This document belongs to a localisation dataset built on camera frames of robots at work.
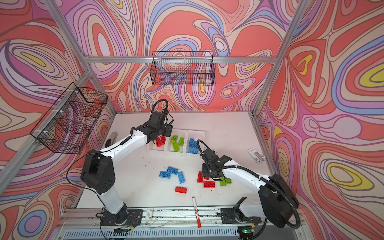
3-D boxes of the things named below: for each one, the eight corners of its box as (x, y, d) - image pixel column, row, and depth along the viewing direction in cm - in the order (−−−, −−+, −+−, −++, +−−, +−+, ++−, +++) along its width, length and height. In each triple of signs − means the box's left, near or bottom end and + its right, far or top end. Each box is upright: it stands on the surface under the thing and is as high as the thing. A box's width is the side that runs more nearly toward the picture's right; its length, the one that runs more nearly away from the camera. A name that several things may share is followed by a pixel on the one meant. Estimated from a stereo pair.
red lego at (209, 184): (203, 187, 85) (204, 186, 83) (203, 182, 87) (203, 181, 85) (214, 187, 85) (215, 186, 83) (214, 182, 87) (214, 181, 85)
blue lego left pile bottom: (159, 177, 89) (158, 175, 87) (160, 172, 91) (160, 170, 89) (170, 178, 88) (170, 177, 86) (171, 173, 90) (171, 172, 88)
